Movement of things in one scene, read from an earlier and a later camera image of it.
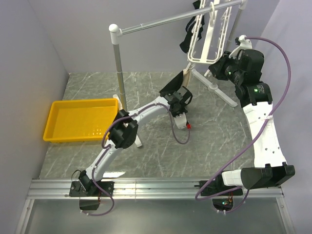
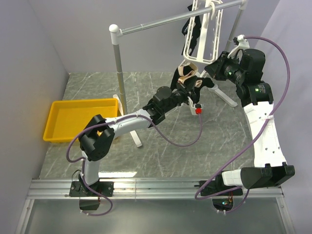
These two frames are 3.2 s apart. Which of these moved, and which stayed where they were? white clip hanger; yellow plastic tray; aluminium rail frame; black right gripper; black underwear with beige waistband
Moved: white clip hanger; black underwear with beige waistband
Stayed: yellow plastic tray; aluminium rail frame; black right gripper
